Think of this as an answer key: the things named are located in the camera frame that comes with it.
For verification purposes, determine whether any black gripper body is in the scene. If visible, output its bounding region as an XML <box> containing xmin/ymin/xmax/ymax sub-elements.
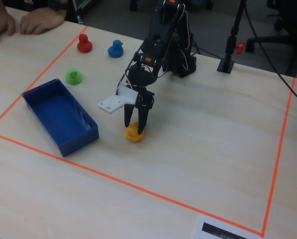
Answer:
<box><xmin>126</xmin><ymin>63</ymin><xmax>159</xmax><ymax>107</ymax></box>

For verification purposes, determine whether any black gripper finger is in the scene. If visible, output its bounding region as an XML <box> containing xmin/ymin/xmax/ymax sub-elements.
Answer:
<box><xmin>137</xmin><ymin>105</ymin><xmax>153</xmax><ymax>133</ymax></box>
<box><xmin>124</xmin><ymin>103</ymin><xmax>137</xmax><ymax>128</ymax></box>

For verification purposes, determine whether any yellow rubber duck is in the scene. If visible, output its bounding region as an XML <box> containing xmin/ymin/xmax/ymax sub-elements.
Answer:
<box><xmin>124</xmin><ymin>121</ymin><xmax>146</xmax><ymax>143</ymax></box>

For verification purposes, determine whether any blue rubber duck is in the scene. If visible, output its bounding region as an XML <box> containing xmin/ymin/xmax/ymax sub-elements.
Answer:
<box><xmin>107</xmin><ymin>39</ymin><xmax>124</xmax><ymax>58</ymax></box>

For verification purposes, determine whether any red rubber duck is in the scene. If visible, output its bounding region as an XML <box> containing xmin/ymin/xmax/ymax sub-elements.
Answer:
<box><xmin>77</xmin><ymin>33</ymin><xmax>93</xmax><ymax>53</ymax></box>

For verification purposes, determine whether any green rubber duck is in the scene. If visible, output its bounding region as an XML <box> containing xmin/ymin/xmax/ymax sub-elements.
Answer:
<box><xmin>65</xmin><ymin>68</ymin><xmax>84</xmax><ymax>86</ymax></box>

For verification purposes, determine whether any blue plastic box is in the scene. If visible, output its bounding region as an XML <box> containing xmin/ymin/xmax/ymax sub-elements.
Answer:
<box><xmin>21</xmin><ymin>78</ymin><xmax>100</xmax><ymax>158</ymax></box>

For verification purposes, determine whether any person's left hand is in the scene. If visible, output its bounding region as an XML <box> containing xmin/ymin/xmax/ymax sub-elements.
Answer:
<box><xmin>19</xmin><ymin>6</ymin><xmax>66</xmax><ymax>36</ymax></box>

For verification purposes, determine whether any orange tape strip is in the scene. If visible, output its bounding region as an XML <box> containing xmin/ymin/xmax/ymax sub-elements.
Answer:
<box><xmin>0</xmin><ymin>25</ymin><xmax>89</xmax><ymax>132</ymax></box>
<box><xmin>0</xmin><ymin>131</ymin><xmax>265</xmax><ymax>237</ymax></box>
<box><xmin>261</xmin><ymin>77</ymin><xmax>297</xmax><ymax>237</ymax></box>

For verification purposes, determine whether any black stand with base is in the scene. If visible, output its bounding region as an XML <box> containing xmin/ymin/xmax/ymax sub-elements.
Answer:
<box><xmin>217</xmin><ymin>0</ymin><xmax>248</xmax><ymax>74</ymax></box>

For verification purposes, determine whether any white paper with black print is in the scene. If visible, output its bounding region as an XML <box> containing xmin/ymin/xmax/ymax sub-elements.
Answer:
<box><xmin>192</xmin><ymin>213</ymin><xmax>263</xmax><ymax>239</ymax></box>

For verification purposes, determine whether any black office chair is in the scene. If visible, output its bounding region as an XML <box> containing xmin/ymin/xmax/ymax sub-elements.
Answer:
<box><xmin>244</xmin><ymin>0</ymin><xmax>297</xmax><ymax>77</ymax></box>

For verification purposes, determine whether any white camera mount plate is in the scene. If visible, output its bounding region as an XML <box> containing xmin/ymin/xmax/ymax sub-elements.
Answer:
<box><xmin>97</xmin><ymin>84</ymin><xmax>139</xmax><ymax>115</ymax></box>

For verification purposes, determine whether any black cable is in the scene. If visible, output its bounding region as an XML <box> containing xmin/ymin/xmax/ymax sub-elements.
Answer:
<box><xmin>242</xmin><ymin>0</ymin><xmax>297</xmax><ymax>110</ymax></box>

